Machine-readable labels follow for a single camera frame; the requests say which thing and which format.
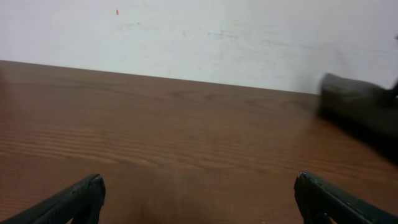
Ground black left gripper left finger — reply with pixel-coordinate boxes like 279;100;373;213
1;174;106;224

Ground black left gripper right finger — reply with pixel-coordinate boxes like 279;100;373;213
294;172;397;224

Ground grey shorts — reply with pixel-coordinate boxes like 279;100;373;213
318;73;397;164

